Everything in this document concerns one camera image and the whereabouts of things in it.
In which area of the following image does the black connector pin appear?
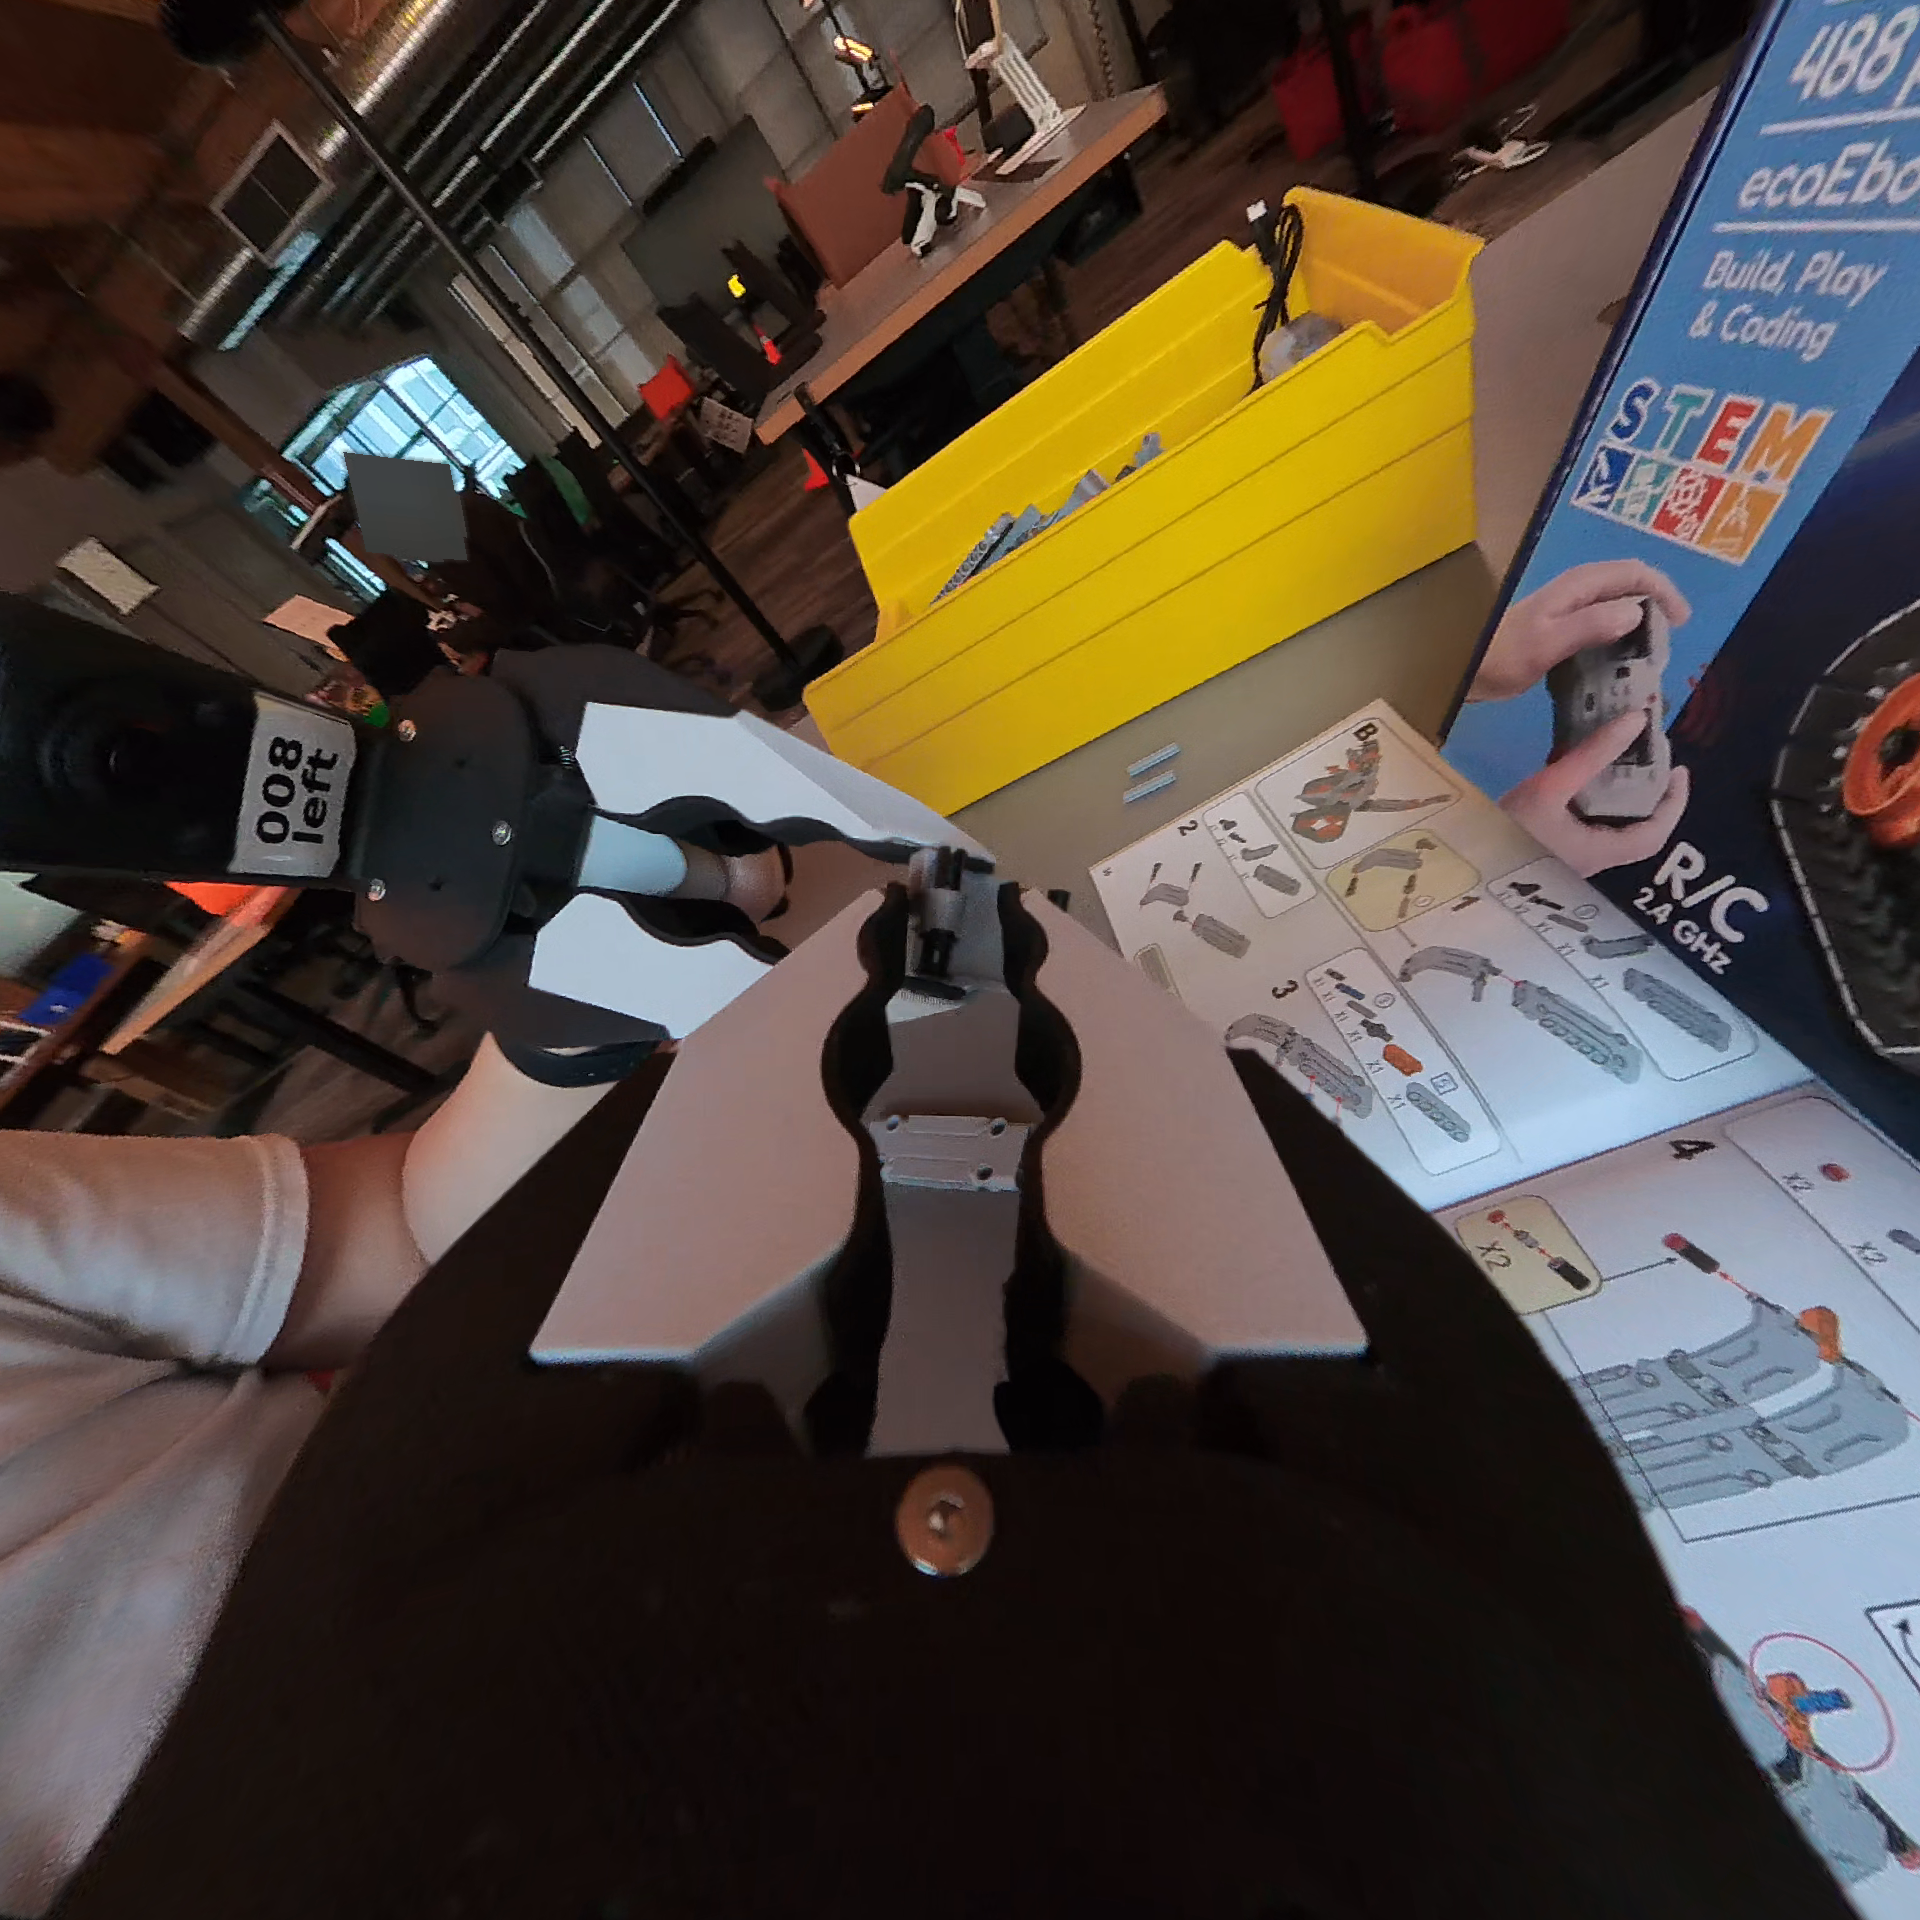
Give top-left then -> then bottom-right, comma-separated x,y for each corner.
902,842 -> 999,993

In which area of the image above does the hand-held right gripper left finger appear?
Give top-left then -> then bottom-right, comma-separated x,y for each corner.
527,885 -> 909,1454

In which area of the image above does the brown panel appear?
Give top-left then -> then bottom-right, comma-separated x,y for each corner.
766,88 -> 977,289

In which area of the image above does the white wall notice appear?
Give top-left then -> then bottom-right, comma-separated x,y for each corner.
59,538 -> 159,616

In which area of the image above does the black cable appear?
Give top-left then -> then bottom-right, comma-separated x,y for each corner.
1249,201 -> 1309,396

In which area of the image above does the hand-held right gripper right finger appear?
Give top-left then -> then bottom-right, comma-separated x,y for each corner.
997,882 -> 1371,1448

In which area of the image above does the white stand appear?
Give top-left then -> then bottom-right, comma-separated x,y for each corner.
958,0 -> 1086,160

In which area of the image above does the pile of grey building parts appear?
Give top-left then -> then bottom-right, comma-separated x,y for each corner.
931,431 -> 1169,606

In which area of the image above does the grey rectangular building block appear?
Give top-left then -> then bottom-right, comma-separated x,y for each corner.
862,960 -> 1046,1455

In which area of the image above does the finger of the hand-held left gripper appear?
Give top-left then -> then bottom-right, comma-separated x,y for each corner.
516,886 -> 794,1050
573,701 -> 995,905

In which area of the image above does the white instruction booklet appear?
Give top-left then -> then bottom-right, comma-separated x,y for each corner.
1089,701 -> 1920,1894

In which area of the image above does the office desk with wooden edge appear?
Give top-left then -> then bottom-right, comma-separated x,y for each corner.
750,82 -> 1172,447
0,885 -> 452,1143

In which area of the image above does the deep yellow parts bin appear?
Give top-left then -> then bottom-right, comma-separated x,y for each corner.
802,188 -> 1487,817

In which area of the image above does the blue robot kit box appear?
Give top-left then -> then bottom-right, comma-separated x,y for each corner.
1437,0 -> 1920,1160

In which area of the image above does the black and white device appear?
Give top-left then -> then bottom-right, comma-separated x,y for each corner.
882,116 -> 990,260

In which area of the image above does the black pole stand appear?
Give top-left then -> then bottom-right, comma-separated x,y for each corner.
257,0 -> 846,710

